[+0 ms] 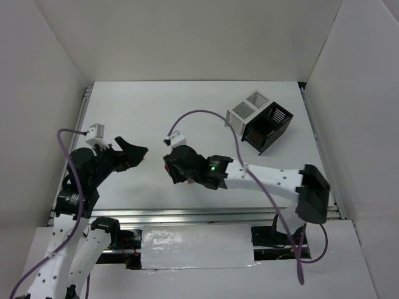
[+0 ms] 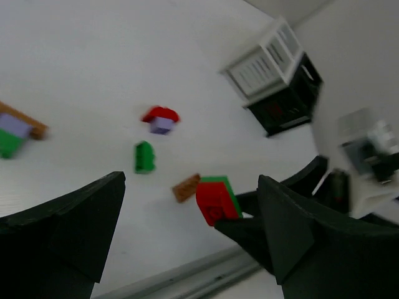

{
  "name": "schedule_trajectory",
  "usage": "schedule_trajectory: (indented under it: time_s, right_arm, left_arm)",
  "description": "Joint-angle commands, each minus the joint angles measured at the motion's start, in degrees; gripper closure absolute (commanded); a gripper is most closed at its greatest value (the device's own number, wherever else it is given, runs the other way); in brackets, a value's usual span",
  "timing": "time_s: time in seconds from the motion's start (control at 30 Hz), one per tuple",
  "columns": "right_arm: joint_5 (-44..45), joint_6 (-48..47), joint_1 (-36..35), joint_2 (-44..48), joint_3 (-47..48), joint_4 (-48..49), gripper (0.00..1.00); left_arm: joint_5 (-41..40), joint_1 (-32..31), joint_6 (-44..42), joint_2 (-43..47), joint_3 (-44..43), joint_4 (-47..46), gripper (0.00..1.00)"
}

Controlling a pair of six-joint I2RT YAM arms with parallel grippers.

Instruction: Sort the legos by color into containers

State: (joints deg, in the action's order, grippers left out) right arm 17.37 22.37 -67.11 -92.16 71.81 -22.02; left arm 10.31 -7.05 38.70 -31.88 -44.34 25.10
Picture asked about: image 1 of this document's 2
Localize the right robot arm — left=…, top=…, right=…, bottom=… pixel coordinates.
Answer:
left=163, top=145, right=330, bottom=234

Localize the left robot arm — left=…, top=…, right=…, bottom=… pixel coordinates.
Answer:
left=10, top=129, right=148, bottom=298

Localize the white slatted container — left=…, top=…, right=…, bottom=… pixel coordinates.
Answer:
left=224, top=90, right=272, bottom=136

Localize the white tape panel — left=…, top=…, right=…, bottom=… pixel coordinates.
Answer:
left=141, top=224, right=256, bottom=270

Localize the black slatted container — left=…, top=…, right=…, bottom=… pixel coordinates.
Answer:
left=241, top=102, right=294, bottom=155

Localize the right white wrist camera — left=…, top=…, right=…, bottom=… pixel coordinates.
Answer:
left=163, top=130, right=187, bottom=150

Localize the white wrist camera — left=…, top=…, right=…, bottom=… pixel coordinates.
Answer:
left=85, top=123, right=108, bottom=150
left=163, top=130, right=187, bottom=150

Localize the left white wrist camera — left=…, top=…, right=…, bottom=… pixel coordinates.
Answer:
left=85, top=123, right=108, bottom=150

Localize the aluminium front rail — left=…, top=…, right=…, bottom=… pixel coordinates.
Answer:
left=46, top=207, right=347, bottom=227

